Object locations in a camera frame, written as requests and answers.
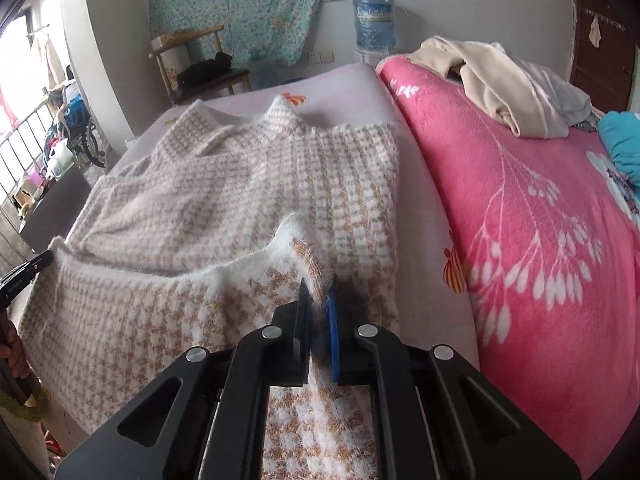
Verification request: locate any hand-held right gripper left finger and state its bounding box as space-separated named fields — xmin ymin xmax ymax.
xmin=52 ymin=277 xmax=314 ymax=480

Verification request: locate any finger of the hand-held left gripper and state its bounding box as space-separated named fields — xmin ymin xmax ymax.
xmin=0 ymin=250 xmax=54 ymax=306

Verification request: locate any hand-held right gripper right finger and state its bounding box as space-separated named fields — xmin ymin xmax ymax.
xmin=327 ymin=284 xmax=583 ymax=480

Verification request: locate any beige white houndstooth sweater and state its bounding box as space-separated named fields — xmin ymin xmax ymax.
xmin=17 ymin=95 xmax=402 ymax=480

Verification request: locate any person's left hand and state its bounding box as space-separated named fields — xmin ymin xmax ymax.
xmin=0 ymin=317 xmax=26 ymax=381

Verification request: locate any grey board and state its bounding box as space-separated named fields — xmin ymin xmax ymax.
xmin=17 ymin=162 xmax=93 ymax=253

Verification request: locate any metal railing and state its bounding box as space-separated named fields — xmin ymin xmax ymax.
xmin=0 ymin=105 xmax=62 ymax=221

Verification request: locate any wheelchair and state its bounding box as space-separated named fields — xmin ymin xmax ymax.
xmin=47 ymin=65 xmax=107 ymax=168

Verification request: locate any pink floral plush blanket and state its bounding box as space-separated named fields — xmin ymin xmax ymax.
xmin=375 ymin=52 xmax=640 ymax=480

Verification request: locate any wooden chair with dark seat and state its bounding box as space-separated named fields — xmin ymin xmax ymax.
xmin=149 ymin=25 xmax=252 ymax=107

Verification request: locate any black bag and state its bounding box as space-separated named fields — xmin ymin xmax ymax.
xmin=176 ymin=51 xmax=235 ymax=86

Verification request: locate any beige garment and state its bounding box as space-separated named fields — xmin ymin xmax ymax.
xmin=407 ymin=35 xmax=571 ymax=139

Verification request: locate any blue water bottle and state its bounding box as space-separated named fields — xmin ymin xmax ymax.
xmin=351 ymin=0 xmax=397 ymax=53

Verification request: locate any teal floral hanging cloth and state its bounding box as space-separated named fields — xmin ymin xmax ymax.
xmin=149 ymin=0 xmax=340 ymax=66

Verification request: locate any light grey garment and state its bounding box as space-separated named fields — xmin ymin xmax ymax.
xmin=505 ymin=47 xmax=602 ymax=128

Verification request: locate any dark red wooden door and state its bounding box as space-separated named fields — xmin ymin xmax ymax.
xmin=570 ymin=0 xmax=640 ymax=113

